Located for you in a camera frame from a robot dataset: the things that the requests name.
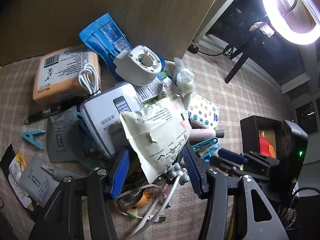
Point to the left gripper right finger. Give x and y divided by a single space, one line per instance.
195 177

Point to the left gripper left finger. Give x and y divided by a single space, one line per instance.
119 172

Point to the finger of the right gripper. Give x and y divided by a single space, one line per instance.
231 156
229 167

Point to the red fabric bag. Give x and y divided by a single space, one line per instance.
266 148

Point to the white torn mailer pouch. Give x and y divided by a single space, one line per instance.
157 133

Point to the grey ball massager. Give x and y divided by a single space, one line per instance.
175 171

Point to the large teal clothespin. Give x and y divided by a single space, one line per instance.
204 144

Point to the orange red toy figure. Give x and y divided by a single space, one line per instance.
146 197

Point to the black storage tray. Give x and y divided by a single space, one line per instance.
260 134

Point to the pink tube black cap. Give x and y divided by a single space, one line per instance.
200 134

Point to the dotted tissue pack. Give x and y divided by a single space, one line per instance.
201 111

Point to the grey squeeze tube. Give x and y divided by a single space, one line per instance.
60 174

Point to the grey sachet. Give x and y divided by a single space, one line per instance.
63 139
37 182

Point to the crumpled white tissue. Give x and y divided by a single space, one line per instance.
183 77

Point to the black pen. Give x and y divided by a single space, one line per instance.
42 114

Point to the teal clothespin on table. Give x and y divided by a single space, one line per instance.
30 136

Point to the white round tape dispenser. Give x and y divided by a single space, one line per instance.
139 66

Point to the orange white box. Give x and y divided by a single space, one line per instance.
56 78

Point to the black power strip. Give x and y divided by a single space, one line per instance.
193 49

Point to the blue foil pouch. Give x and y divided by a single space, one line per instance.
105 38

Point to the ring light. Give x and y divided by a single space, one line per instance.
295 20

